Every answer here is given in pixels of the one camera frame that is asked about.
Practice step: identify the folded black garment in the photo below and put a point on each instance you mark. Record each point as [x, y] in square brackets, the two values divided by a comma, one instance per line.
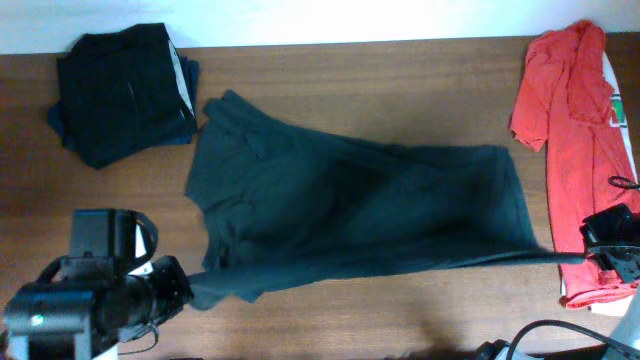
[122, 93]

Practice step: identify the dark green Nike t-shirt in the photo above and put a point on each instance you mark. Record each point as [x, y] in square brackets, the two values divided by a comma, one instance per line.
[286, 206]

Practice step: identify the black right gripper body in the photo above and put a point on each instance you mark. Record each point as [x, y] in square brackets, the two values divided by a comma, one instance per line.
[614, 238]

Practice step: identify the folded navy blue garment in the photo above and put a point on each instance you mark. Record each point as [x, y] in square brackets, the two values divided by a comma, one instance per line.
[190, 69]

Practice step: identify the red t-shirt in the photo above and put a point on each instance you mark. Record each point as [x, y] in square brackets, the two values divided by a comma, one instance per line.
[567, 105]

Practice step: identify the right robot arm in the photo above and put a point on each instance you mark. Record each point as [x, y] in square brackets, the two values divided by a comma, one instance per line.
[622, 343]

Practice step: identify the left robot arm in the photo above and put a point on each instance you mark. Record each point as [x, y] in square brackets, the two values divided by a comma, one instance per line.
[109, 289]

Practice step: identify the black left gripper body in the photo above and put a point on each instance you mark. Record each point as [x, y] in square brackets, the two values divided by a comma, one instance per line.
[169, 290]

